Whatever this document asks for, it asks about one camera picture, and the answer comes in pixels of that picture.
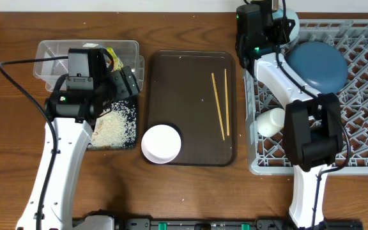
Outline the brown serving tray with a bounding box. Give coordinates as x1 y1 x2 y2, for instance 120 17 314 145
146 50 237 167

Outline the wooden chopstick left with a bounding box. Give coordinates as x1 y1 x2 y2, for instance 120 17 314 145
211 73 225 141

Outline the pink plastic bowl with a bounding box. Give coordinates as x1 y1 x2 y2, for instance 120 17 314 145
141 125 181 164

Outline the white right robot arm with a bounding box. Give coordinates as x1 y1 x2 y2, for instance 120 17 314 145
235 1 347 229

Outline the light blue small bowl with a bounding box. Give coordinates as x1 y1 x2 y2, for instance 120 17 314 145
272 9 300 48

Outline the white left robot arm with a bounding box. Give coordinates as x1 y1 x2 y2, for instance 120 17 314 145
16 98 138 229

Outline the cream plastic cup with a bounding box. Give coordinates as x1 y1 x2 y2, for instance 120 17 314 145
256 108 285 137

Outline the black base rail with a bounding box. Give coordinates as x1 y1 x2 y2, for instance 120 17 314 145
110 218 364 230

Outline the black waste tray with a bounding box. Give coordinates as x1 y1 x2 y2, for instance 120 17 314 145
86 95 139 151

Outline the clear plastic waste bin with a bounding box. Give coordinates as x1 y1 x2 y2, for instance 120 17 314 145
33 40 144 92

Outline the grey dishwasher rack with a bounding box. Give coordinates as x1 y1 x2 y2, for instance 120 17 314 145
243 19 368 175

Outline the yellow green snack wrapper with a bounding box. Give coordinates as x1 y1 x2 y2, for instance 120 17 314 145
106 47 124 72

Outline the dark blue bowl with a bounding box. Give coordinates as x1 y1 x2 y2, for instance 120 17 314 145
286 42 348 94

